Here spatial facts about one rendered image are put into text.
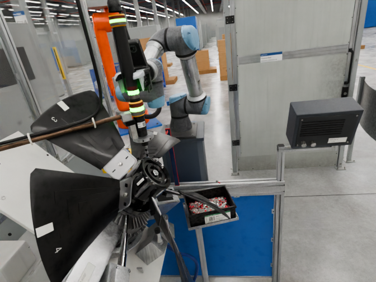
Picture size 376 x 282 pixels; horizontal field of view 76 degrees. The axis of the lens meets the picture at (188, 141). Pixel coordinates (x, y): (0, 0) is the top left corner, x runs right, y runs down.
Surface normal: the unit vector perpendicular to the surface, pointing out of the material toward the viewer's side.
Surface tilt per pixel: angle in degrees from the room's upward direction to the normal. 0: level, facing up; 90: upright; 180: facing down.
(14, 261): 90
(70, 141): 62
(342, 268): 0
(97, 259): 50
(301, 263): 0
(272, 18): 90
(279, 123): 90
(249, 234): 90
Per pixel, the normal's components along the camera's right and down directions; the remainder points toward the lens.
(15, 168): 0.68, -0.63
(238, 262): -0.11, 0.42
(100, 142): 0.36, -0.22
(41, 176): 0.80, -0.30
